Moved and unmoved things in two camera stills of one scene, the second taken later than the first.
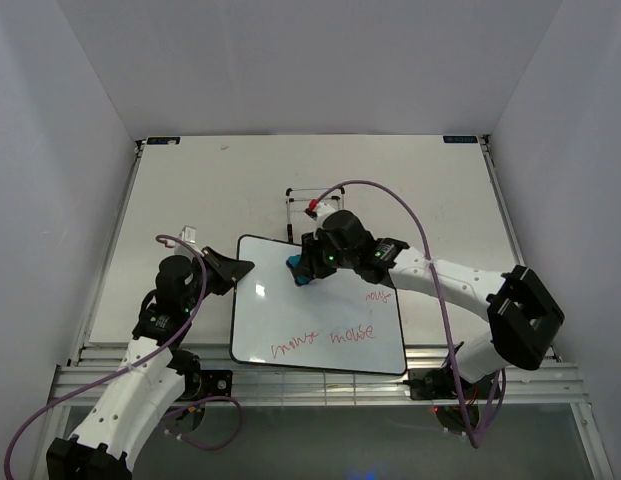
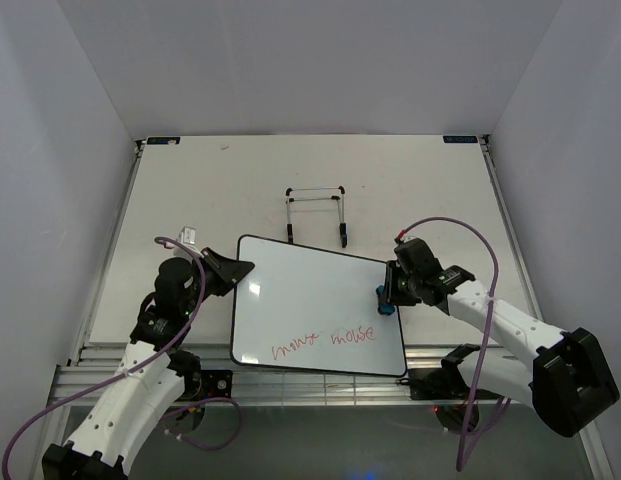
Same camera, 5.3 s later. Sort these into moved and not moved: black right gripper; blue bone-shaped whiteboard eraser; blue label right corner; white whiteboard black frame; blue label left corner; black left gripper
Moved: blue bone-shaped whiteboard eraser; black right gripper
Not moved: blue label right corner; blue label left corner; white whiteboard black frame; black left gripper
